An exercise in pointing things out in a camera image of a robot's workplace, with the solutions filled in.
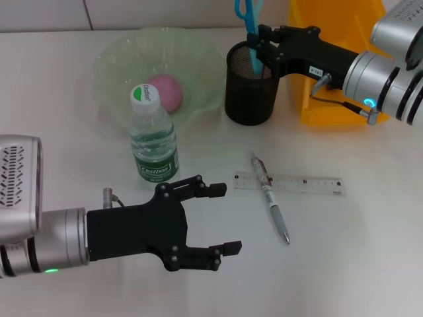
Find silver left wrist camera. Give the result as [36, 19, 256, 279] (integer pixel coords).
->
[0, 134, 44, 238]

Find black mesh pen holder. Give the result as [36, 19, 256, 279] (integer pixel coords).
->
[224, 39, 286, 126]

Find clear green-label water bottle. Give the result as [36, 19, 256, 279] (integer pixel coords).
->
[128, 84, 181, 191]

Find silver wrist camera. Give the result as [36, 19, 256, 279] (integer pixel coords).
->
[0, 134, 44, 238]
[369, 0, 423, 72]

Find blue teal scissors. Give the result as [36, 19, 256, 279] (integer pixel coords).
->
[234, 0, 266, 75]

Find pink peach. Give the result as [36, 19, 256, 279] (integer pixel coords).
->
[145, 74, 184, 115]

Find clear grey ballpoint pen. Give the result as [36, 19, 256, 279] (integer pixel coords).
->
[250, 151, 291, 246]

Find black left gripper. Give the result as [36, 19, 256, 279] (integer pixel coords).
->
[86, 174, 243, 272]

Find clear plastic ruler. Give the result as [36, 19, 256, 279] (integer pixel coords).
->
[233, 170, 344, 196]

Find green glass fruit plate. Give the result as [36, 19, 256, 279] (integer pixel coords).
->
[94, 26, 226, 131]

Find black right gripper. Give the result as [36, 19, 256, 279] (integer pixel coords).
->
[247, 23, 360, 92]

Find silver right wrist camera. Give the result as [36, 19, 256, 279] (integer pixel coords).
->
[369, 0, 423, 72]

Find left gripper cable with connector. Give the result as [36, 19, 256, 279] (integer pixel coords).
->
[102, 187, 126, 209]

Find yellow plastic bin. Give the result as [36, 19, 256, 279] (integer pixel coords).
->
[284, 0, 409, 128]

